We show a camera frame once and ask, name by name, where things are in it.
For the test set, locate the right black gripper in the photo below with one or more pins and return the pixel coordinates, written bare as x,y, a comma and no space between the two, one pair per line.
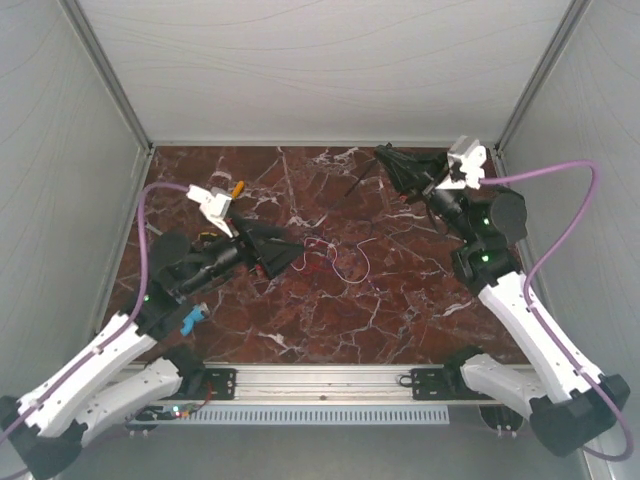
417,171

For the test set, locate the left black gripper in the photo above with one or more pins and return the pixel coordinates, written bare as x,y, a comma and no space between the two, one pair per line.
274,253

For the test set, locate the black zip tie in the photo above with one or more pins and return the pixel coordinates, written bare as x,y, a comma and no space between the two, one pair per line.
358,181

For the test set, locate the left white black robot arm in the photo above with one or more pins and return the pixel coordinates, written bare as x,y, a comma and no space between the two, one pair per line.
51,425

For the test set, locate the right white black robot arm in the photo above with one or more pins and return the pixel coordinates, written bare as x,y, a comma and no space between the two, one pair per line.
568,401

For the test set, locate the black yellow phillips screwdriver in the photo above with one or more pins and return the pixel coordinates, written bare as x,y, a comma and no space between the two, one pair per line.
207,237

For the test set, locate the blue plastic clamp tool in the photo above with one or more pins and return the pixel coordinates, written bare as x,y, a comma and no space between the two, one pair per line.
199,313

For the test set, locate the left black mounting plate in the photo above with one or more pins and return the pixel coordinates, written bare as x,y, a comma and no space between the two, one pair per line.
212,384

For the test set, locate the black mounting plate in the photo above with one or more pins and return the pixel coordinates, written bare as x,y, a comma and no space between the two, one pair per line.
212,384
431,384

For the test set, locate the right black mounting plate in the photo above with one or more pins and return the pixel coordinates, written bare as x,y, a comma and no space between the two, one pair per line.
431,384

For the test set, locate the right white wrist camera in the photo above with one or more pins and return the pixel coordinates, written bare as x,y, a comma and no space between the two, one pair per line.
465,165

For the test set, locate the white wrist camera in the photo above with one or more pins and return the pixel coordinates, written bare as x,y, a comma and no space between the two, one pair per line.
214,205
465,165

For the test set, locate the yellow handle flat screwdriver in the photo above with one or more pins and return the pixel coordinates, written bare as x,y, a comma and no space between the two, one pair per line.
238,189

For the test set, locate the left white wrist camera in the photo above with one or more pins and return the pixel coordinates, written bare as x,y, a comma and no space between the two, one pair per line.
214,205

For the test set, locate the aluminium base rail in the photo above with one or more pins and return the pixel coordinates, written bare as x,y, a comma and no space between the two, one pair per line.
317,384

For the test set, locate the grey slotted cable duct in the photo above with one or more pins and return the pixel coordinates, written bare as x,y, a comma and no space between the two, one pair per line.
329,415

